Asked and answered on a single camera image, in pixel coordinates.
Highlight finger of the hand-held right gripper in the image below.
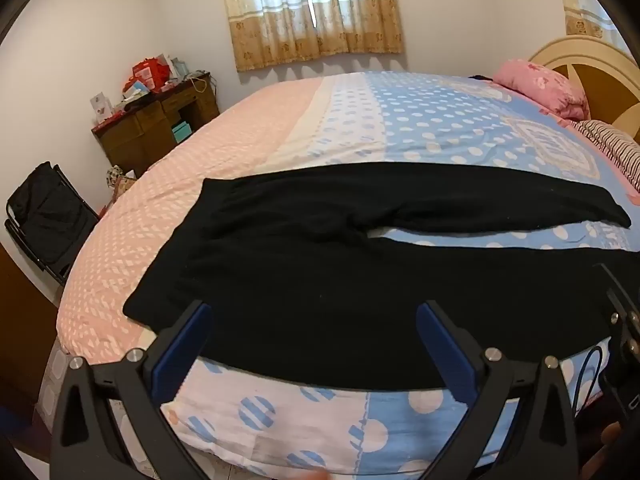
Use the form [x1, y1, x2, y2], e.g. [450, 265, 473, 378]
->
[596, 261, 640, 341]

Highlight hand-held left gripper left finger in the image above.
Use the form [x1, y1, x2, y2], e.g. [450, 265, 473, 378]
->
[50, 300, 216, 480]

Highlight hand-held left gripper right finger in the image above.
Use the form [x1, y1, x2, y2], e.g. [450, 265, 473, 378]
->
[416, 300, 581, 480]

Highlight black pants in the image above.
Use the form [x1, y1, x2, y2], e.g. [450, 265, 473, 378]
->
[122, 162, 640, 391]

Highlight person's right hand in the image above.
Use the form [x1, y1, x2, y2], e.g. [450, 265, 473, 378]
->
[600, 422, 623, 461]

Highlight striped pillow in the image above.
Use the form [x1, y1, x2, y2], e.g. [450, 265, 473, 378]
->
[570, 119, 640, 186]

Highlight brown wooden door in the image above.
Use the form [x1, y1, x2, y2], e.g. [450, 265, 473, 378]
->
[0, 245, 63, 411]

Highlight patterned bag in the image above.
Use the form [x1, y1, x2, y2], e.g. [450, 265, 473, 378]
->
[105, 165, 138, 194]

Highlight black folding chair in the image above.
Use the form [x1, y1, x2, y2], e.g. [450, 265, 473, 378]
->
[4, 161, 101, 286]

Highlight cream and brown headboard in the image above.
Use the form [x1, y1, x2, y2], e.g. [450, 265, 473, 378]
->
[529, 35, 640, 143]

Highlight pink floral pillow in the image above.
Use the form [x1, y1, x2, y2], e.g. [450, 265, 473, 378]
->
[492, 58, 591, 121]

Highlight wooden desk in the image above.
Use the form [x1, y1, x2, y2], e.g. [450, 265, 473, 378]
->
[91, 72, 221, 176]

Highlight pink and blue dotted bedspread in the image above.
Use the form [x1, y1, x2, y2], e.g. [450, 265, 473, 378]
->
[55, 71, 640, 478]

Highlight white card box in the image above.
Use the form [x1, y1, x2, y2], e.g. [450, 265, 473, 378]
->
[90, 91, 113, 126]

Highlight red gift box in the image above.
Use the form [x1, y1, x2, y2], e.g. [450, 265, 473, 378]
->
[131, 58, 171, 92]

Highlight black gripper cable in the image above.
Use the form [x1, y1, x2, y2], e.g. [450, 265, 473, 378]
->
[574, 346, 608, 413]

